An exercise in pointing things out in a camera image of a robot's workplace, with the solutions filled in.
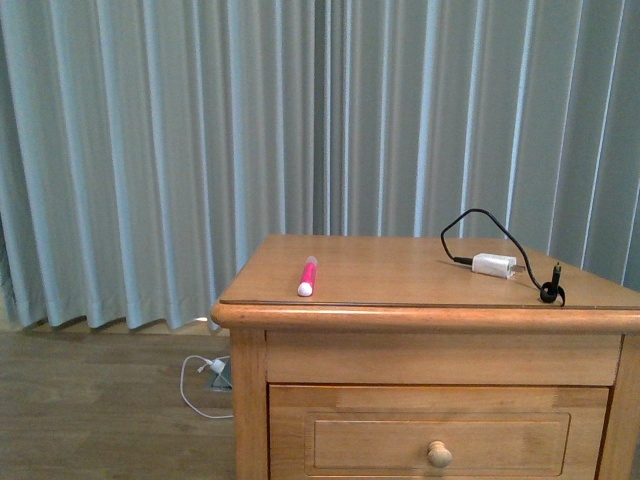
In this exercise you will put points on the grey pleated curtain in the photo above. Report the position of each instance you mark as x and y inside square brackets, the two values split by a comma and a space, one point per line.
[148, 147]

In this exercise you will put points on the pink marker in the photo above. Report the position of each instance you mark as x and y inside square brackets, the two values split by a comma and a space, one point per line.
[307, 281]

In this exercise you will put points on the wooden drawer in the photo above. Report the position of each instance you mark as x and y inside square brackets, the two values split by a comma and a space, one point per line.
[383, 432]

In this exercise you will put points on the white power adapter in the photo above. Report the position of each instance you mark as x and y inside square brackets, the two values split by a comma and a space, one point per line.
[500, 266]

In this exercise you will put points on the round wooden drawer knob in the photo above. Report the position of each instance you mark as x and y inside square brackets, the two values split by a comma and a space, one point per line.
[438, 455]

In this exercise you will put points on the wooden nightstand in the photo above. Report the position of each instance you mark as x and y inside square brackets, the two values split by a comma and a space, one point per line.
[397, 312]

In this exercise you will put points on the white floor charger plug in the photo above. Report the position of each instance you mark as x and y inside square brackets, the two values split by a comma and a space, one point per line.
[217, 366]

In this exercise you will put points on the metal floor outlet box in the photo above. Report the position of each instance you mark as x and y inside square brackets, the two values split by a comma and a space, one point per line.
[220, 383]

